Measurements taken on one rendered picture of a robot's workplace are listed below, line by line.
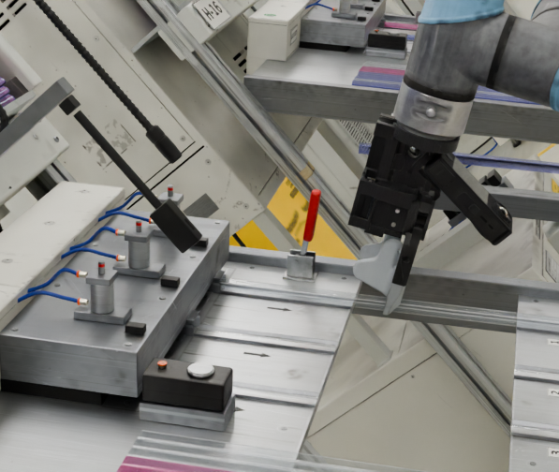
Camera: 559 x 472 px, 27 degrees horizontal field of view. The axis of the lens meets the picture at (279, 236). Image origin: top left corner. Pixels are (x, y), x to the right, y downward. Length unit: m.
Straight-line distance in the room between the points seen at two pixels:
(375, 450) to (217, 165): 0.66
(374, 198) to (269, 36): 1.12
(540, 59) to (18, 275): 0.55
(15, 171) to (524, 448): 0.64
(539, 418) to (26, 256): 0.53
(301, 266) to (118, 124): 0.95
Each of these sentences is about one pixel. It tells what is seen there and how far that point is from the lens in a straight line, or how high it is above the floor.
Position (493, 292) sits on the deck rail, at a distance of 1.37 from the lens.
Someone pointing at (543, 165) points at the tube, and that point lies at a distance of 1.44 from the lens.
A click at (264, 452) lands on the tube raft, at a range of 1.01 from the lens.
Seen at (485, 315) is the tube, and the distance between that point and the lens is 1.29.
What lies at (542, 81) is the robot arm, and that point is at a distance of 1.16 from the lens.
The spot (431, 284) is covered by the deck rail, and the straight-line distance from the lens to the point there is 1.37.
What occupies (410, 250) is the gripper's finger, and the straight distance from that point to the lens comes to 1.22.
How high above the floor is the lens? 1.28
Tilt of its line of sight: 9 degrees down
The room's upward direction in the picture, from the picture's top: 41 degrees counter-clockwise
